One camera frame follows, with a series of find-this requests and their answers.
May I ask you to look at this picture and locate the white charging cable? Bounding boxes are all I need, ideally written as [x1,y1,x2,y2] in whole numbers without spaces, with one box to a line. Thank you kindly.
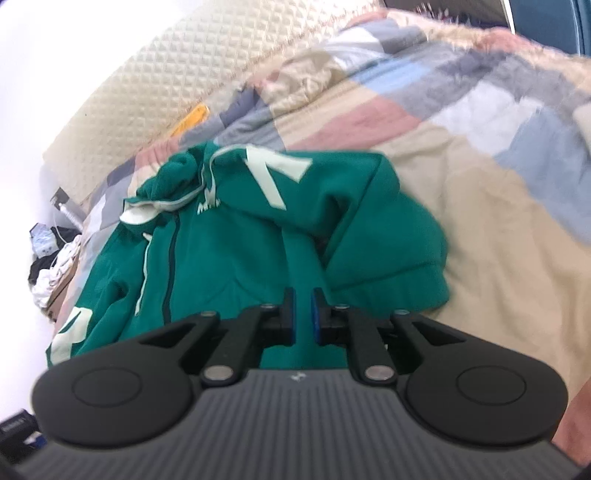
[50,210,70,259]

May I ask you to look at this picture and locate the white crumpled clothes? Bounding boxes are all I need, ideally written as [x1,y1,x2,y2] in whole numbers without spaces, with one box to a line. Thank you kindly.
[31,234,83,309]

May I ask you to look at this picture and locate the patchwork quilt bed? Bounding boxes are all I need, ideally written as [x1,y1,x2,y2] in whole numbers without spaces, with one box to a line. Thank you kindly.
[78,9,591,462]

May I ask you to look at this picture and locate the cream quilted headboard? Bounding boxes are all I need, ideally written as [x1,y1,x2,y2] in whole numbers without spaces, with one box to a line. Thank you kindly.
[43,0,386,205]

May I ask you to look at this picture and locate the pale blue plastic bag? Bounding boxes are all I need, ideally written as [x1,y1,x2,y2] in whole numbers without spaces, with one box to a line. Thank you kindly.
[29,223,60,258]

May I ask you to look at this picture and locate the wooden nightstand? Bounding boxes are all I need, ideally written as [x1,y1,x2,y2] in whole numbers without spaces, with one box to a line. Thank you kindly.
[45,240,86,322]

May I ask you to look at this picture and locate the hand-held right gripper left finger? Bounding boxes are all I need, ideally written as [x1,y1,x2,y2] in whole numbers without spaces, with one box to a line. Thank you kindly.
[136,287,297,387]

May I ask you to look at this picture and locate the yellow item by headboard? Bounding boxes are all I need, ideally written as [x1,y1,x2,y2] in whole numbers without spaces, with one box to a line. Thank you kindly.
[170,103,212,138]

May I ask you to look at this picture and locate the dark blue panel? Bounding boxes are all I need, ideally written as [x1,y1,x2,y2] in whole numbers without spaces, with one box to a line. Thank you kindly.
[502,0,591,58]

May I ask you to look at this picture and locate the green printed hoodie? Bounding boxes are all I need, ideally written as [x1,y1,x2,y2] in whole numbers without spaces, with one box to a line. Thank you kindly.
[45,140,452,371]

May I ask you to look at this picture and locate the black crumpled cloth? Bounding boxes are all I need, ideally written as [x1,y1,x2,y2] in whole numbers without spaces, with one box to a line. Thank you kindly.
[28,258,54,286]

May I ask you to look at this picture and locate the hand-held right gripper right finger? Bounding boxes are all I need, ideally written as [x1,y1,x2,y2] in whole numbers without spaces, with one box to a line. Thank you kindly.
[311,286,464,387]

